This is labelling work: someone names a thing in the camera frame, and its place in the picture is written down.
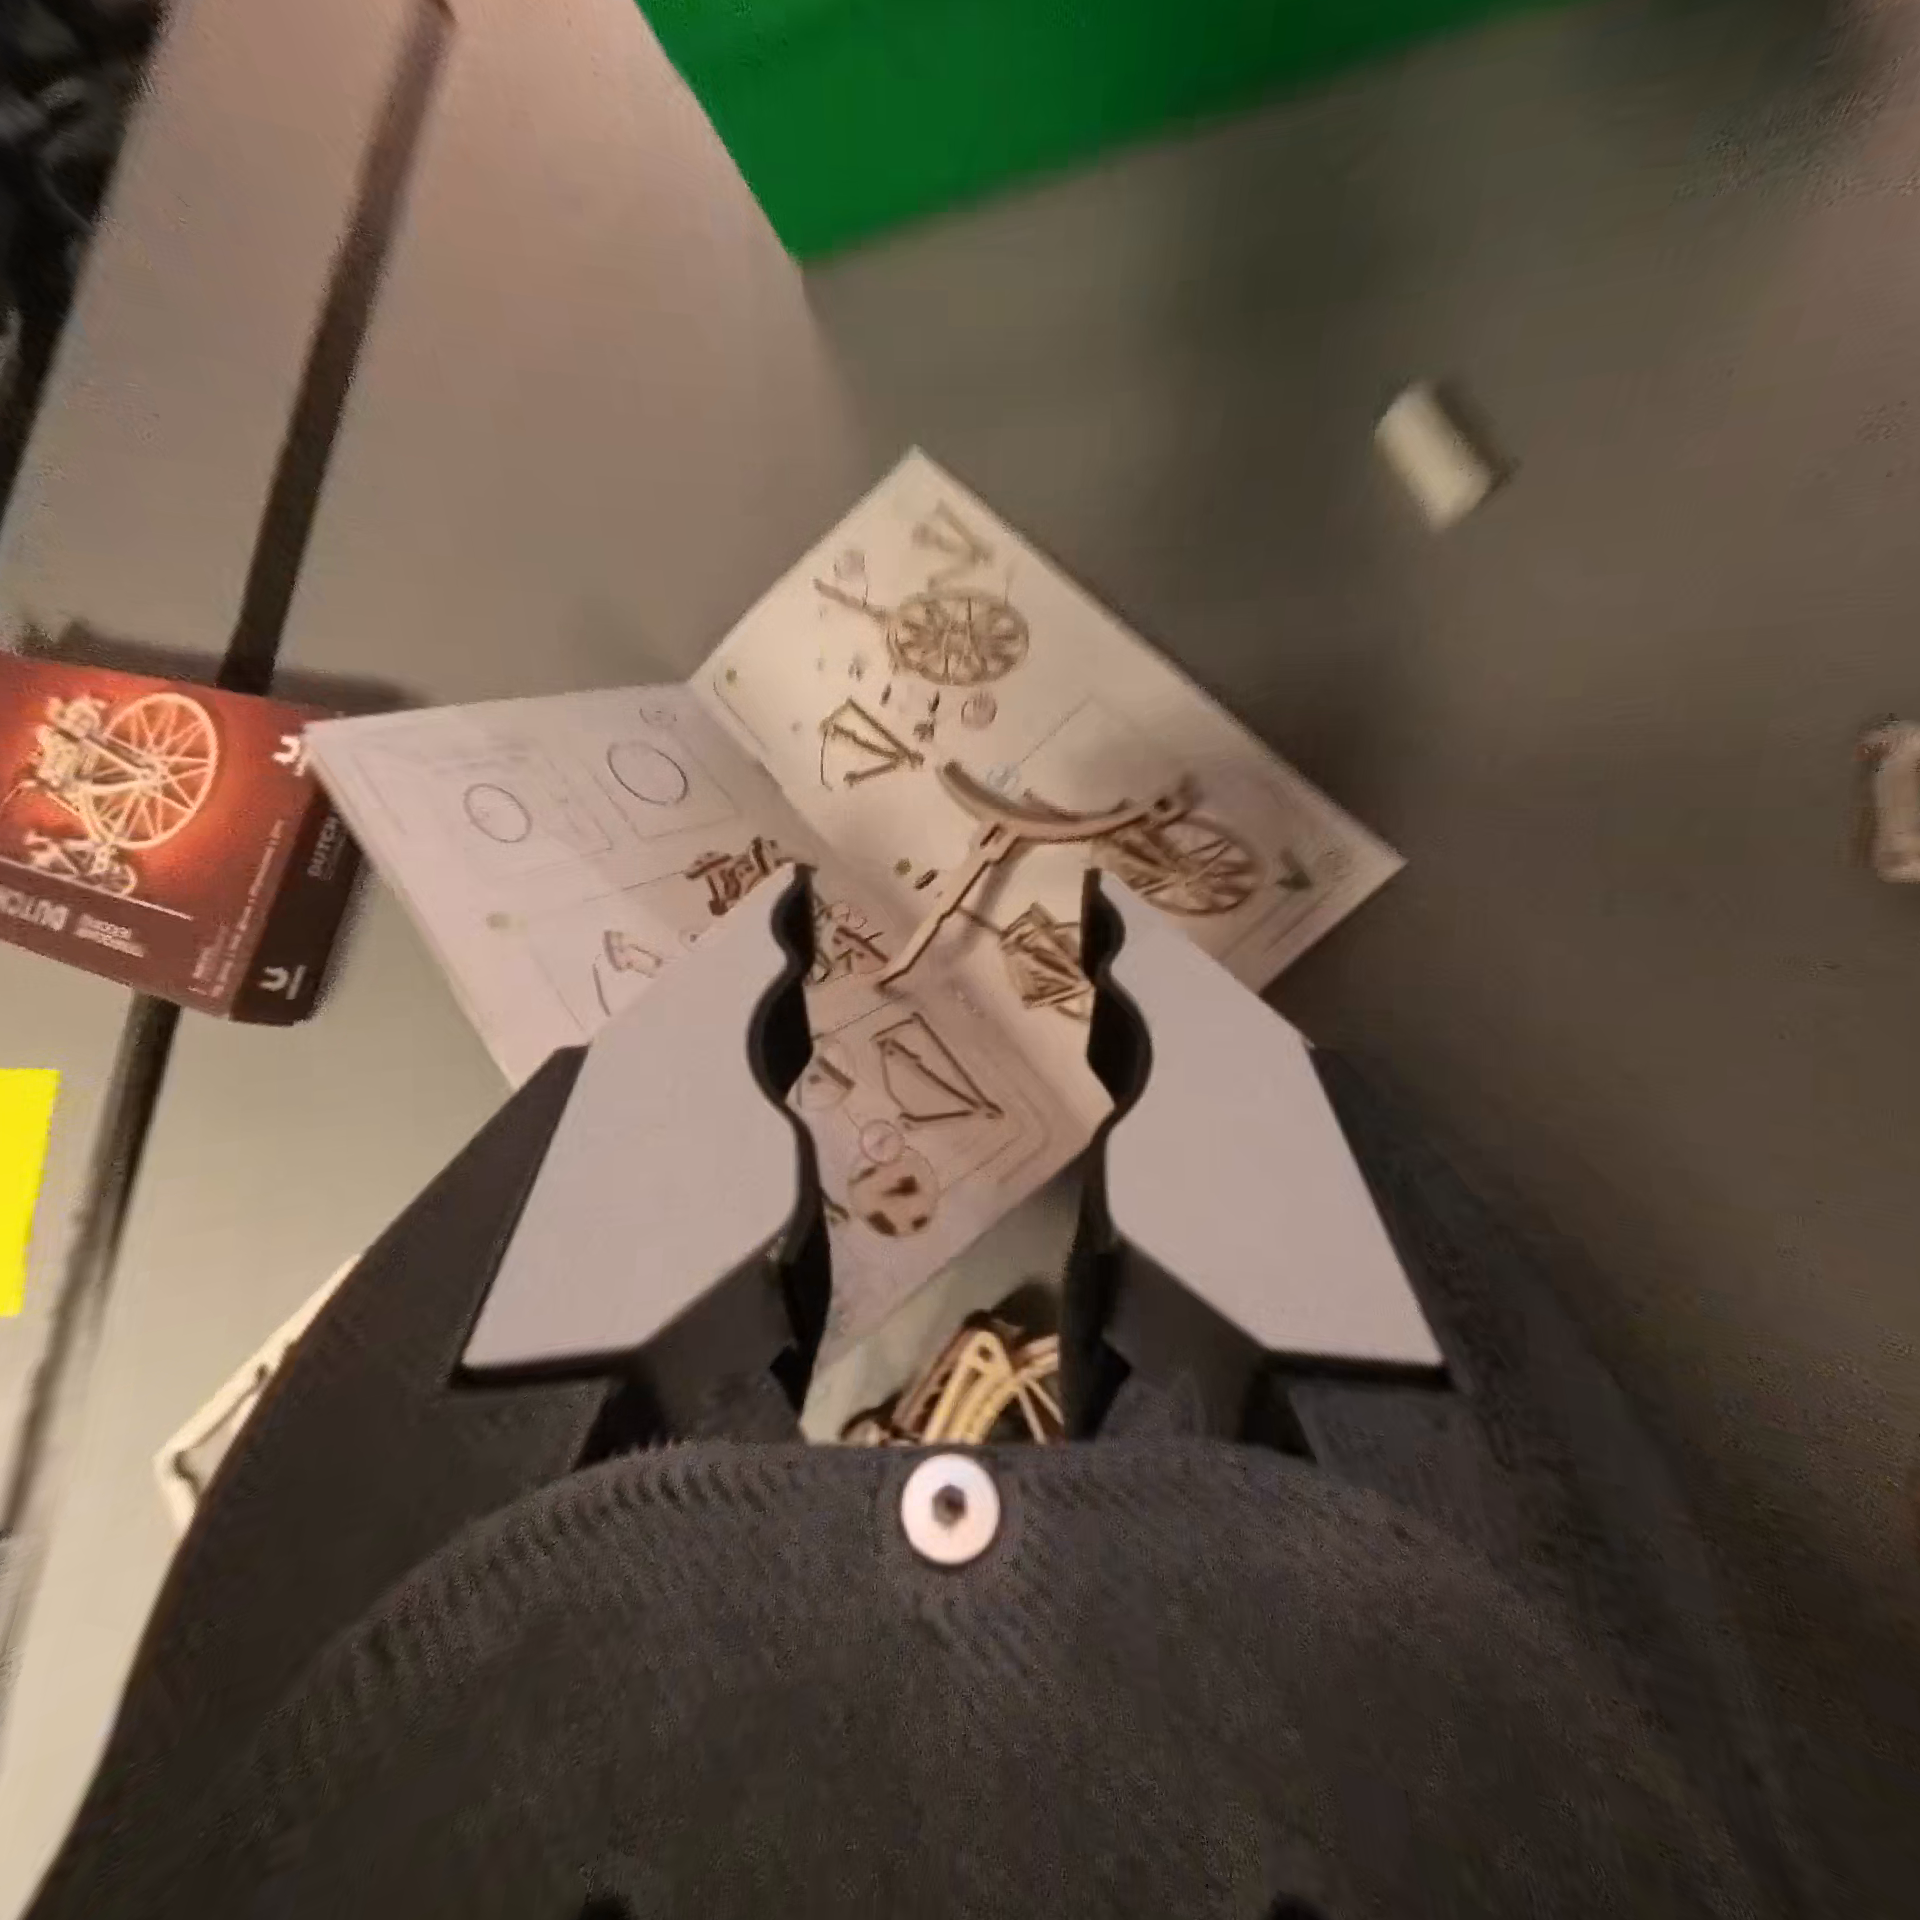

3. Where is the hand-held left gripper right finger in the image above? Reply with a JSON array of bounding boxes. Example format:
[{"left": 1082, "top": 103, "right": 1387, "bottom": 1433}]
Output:
[{"left": 1067, "top": 866, "right": 1453, "bottom": 1426}]

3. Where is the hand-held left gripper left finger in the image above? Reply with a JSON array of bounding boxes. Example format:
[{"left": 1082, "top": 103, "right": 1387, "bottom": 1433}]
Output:
[{"left": 458, "top": 863, "right": 834, "bottom": 1398}]

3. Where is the cluster of wooden model parts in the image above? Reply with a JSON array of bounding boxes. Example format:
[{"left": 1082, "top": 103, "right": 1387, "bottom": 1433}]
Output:
[{"left": 837, "top": 1308, "right": 1070, "bottom": 1452}]

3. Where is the pale parts sheet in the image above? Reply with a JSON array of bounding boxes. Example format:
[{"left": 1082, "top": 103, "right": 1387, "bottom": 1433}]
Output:
[{"left": 151, "top": 1254, "right": 366, "bottom": 1537}]

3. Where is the dark red model kit box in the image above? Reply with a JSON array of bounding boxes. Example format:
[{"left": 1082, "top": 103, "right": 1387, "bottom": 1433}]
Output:
[{"left": 0, "top": 649, "right": 366, "bottom": 1032}]

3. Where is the paper instruction booklet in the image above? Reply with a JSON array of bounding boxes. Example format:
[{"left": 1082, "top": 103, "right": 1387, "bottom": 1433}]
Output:
[{"left": 306, "top": 449, "right": 1409, "bottom": 1353}]

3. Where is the yellow tape patch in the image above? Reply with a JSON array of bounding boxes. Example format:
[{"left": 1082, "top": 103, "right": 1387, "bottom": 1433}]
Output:
[{"left": 0, "top": 1067, "right": 62, "bottom": 1319}]

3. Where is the small pale wooden part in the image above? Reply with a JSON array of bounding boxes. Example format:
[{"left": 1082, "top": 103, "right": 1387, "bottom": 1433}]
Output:
[{"left": 1855, "top": 721, "right": 1920, "bottom": 883}]

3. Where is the small white cylinder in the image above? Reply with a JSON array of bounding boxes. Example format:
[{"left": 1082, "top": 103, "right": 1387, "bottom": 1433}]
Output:
[{"left": 1372, "top": 382, "right": 1510, "bottom": 531}]

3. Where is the green plastic bin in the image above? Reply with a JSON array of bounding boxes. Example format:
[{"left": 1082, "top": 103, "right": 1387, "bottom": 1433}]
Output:
[{"left": 630, "top": 0, "right": 1583, "bottom": 271}]

